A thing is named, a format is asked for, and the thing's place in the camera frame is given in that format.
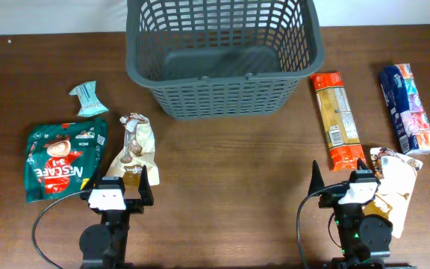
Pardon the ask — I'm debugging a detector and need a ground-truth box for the orange spaghetti pasta packet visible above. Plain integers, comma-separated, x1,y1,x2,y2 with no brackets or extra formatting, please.
310,72,366,171

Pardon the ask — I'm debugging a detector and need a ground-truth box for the green Nescafe coffee bag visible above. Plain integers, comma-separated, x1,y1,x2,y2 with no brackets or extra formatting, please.
24,118,108,203

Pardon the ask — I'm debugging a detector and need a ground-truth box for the beige chocolate snack pouch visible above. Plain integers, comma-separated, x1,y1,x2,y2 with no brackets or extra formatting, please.
106,113,160,187

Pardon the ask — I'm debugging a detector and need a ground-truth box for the light teal tissue packet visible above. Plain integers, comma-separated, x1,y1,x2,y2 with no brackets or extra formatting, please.
69,81,108,117

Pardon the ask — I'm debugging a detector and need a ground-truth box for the cream snack pouch right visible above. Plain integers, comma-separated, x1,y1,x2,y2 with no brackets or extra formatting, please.
364,147,423,238

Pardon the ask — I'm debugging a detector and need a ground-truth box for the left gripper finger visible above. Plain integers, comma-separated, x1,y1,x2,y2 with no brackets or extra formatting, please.
138,166,153,202
84,166,102,190

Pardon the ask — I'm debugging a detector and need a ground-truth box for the blue tissue multipack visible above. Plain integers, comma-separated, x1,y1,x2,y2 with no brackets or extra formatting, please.
378,64,430,155

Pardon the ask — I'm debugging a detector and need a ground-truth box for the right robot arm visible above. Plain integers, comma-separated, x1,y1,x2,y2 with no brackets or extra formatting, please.
303,159,413,269

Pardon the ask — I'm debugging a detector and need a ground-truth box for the grey plastic basket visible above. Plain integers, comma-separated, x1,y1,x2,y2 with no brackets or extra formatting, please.
125,0,325,120

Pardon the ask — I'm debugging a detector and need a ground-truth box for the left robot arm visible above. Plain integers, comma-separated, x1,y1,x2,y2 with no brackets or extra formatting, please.
79,167,154,269

